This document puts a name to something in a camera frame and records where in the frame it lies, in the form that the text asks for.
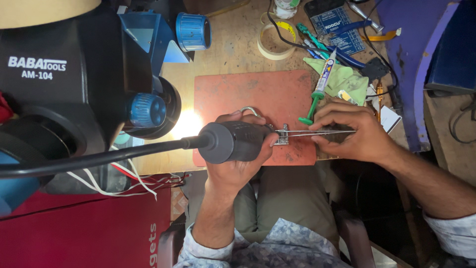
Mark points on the person's right hand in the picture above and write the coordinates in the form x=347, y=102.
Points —
x=366, y=137

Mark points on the person's left hand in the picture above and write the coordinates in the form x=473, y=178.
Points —
x=230, y=175

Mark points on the silver metal tweezers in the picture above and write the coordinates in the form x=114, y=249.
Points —
x=308, y=132

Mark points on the white card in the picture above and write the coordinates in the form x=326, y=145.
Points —
x=390, y=119

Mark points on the small foil packet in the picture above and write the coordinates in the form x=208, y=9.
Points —
x=346, y=96

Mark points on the gold screwdriver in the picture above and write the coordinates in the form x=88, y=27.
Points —
x=379, y=93

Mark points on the light green cloth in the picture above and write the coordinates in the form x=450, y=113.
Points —
x=346, y=80

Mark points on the small metal circuit board part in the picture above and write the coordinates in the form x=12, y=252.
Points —
x=282, y=139

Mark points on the green flux syringe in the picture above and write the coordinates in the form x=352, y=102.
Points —
x=320, y=87

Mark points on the person's olive trousers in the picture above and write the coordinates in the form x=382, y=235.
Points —
x=293, y=201

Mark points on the orange silicone work mat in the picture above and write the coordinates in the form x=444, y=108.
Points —
x=256, y=93

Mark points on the yellow flex strip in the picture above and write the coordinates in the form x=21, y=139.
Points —
x=379, y=36

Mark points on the silver metal tool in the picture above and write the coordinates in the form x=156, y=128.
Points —
x=366, y=16

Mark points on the dark blue box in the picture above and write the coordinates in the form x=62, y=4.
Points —
x=455, y=48

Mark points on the beige masking tape roll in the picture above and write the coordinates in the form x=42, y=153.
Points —
x=263, y=46

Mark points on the white roll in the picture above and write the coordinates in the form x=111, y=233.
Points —
x=285, y=8

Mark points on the red box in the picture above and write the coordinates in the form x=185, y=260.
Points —
x=81, y=230

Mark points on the black and blue microscope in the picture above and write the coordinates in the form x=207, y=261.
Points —
x=55, y=93

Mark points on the beige round lid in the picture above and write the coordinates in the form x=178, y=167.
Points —
x=41, y=11

